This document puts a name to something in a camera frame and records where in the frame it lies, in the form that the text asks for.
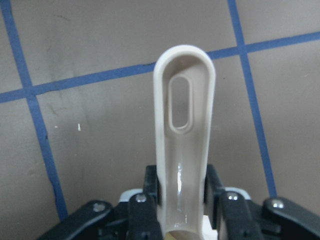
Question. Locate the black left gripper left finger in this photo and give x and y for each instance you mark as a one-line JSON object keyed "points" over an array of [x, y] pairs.
{"points": [[133, 218]]}

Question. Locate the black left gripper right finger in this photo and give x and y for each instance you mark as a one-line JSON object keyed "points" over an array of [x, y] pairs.
{"points": [[235, 216]]}

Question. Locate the beige hand brush black bristles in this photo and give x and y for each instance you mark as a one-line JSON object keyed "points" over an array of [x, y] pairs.
{"points": [[182, 151]]}

